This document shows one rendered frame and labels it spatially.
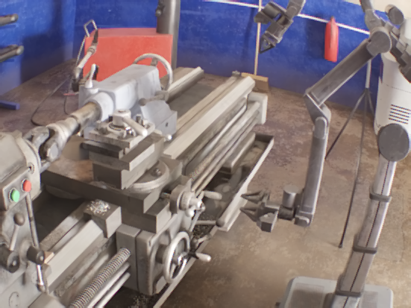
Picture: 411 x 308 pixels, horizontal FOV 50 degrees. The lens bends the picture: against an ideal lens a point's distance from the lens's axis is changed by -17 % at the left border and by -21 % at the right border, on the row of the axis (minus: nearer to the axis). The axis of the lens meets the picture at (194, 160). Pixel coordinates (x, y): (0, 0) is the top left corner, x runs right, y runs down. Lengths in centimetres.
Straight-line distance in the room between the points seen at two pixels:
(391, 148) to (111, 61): 351
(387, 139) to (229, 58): 446
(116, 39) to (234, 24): 171
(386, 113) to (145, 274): 105
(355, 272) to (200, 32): 450
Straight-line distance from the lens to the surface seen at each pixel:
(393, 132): 175
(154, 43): 472
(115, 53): 480
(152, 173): 184
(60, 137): 174
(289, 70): 589
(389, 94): 170
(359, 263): 209
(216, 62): 612
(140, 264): 184
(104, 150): 170
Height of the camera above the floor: 182
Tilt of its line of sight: 27 degrees down
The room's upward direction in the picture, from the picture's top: 4 degrees clockwise
